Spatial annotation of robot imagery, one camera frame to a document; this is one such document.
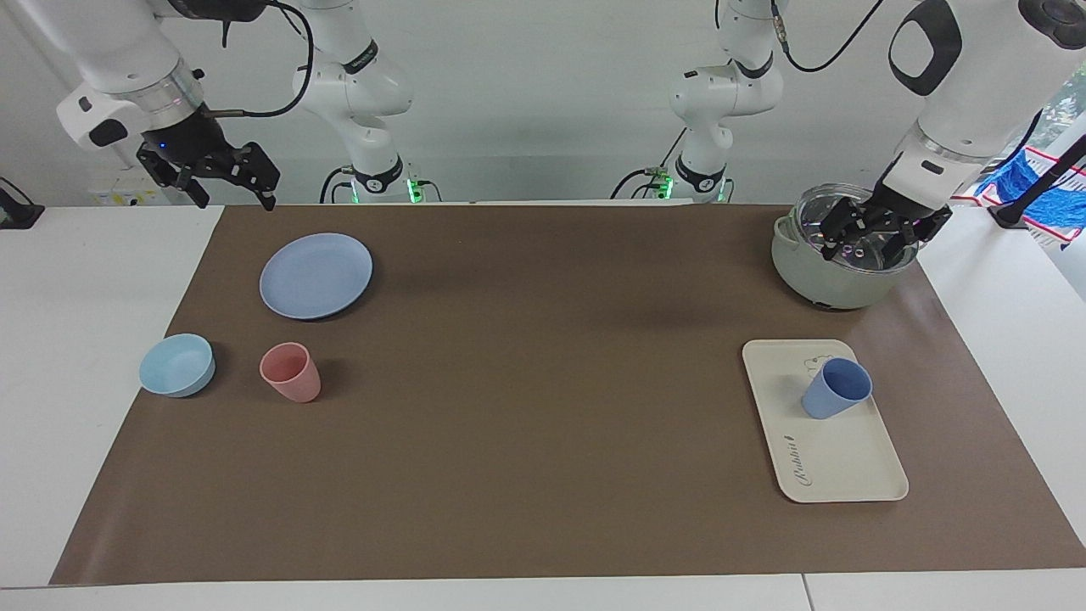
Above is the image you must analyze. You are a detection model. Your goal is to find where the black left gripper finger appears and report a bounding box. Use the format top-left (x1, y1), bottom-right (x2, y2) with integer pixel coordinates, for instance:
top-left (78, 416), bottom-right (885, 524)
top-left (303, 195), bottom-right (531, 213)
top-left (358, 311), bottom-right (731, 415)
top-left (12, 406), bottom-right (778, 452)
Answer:
top-left (820, 201), bottom-right (859, 260)
top-left (878, 227), bottom-right (917, 272)

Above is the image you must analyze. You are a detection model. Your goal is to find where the lavender blue plate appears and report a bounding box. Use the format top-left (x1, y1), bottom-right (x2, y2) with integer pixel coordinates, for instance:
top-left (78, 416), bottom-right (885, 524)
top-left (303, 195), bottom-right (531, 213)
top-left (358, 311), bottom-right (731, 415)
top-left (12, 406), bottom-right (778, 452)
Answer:
top-left (259, 233), bottom-right (374, 321)

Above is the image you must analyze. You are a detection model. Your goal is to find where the light blue bowl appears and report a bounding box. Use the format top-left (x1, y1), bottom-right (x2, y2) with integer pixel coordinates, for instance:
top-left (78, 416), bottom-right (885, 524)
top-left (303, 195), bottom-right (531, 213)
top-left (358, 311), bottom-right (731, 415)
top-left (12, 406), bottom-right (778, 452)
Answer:
top-left (139, 334), bottom-right (216, 398)

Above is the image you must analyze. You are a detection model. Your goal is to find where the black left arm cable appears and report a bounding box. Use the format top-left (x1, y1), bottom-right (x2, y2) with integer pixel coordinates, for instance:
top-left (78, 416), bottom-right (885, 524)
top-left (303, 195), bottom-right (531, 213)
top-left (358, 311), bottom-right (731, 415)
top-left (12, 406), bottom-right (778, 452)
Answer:
top-left (770, 0), bottom-right (887, 74)

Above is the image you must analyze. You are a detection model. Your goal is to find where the blue cloth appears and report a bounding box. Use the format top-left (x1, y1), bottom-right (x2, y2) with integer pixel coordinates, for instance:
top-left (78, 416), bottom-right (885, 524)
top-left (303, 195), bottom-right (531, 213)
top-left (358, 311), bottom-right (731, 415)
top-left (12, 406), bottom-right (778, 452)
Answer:
top-left (976, 151), bottom-right (1086, 243)

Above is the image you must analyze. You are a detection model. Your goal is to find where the cream tray with rabbit print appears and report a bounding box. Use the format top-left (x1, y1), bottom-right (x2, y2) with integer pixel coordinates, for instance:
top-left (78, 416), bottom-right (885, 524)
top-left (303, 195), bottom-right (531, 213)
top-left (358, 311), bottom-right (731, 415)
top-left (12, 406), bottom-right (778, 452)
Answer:
top-left (742, 339), bottom-right (910, 504)

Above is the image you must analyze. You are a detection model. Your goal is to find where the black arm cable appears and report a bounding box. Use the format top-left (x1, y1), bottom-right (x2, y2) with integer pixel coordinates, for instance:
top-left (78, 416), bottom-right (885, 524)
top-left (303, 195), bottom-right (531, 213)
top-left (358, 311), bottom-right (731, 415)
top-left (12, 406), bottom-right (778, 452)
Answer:
top-left (204, 0), bottom-right (316, 118)
top-left (770, 0), bottom-right (887, 74)

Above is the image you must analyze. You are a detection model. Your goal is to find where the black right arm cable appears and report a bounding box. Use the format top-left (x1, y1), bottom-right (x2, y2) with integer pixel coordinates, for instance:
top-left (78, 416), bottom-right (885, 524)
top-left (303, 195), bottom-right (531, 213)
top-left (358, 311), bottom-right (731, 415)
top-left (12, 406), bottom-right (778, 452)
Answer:
top-left (204, 0), bottom-right (316, 118)

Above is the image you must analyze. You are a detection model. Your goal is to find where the white wall socket box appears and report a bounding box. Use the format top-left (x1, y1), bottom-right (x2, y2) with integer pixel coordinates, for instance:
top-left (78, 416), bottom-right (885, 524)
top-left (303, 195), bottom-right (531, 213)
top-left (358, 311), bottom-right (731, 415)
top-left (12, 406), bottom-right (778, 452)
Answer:
top-left (87, 168), bottom-right (171, 207)

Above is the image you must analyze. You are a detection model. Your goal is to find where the black desk device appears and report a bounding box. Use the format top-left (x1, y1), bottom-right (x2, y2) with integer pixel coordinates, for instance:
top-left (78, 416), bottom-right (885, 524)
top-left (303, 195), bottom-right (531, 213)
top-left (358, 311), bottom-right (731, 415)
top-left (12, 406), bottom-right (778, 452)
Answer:
top-left (0, 177), bottom-right (45, 230)

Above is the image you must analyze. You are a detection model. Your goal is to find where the pink cup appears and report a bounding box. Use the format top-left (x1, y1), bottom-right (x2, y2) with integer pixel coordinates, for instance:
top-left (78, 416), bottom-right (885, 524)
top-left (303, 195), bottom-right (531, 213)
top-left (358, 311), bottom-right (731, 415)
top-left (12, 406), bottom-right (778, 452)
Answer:
top-left (260, 342), bottom-right (322, 403)

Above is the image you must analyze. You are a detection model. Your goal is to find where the brown table mat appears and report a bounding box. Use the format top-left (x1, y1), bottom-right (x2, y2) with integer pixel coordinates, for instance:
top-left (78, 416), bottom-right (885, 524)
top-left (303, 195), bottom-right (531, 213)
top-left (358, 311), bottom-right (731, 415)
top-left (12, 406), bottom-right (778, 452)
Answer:
top-left (49, 204), bottom-right (1086, 586)

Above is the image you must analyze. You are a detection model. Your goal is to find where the grey-green electric pot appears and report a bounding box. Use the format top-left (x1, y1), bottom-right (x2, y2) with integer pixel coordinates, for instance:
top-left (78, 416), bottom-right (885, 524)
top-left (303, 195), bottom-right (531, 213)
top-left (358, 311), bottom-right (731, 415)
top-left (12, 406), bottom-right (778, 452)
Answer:
top-left (771, 185), bottom-right (921, 311)

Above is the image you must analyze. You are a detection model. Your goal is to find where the blue ribbed cup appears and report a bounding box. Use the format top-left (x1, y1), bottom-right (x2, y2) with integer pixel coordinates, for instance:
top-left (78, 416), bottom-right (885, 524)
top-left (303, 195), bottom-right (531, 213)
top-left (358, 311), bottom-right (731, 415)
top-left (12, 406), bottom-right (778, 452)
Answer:
top-left (801, 357), bottom-right (873, 420)

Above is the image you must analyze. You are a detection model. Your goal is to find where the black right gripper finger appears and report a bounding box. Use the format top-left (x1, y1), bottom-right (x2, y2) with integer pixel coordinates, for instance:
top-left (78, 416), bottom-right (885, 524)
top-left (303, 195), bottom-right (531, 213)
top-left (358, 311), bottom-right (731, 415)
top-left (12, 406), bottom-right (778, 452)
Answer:
top-left (238, 143), bottom-right (281, 211)
top-left (174, 170), bottom-right (211, 209)

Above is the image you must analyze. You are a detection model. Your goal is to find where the white red-striped cloth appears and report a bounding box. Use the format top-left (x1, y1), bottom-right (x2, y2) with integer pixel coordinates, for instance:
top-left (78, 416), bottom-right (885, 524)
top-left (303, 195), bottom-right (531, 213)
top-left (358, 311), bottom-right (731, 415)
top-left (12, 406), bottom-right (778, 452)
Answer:
top-left (950, 146), bottom-right (1086, 249)

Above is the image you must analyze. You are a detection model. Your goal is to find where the black stand pole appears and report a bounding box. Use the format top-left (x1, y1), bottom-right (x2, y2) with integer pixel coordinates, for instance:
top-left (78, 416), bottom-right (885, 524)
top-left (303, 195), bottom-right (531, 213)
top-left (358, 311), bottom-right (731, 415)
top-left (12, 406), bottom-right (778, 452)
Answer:
top-left (988, 132), bottom-right (1086, 230)

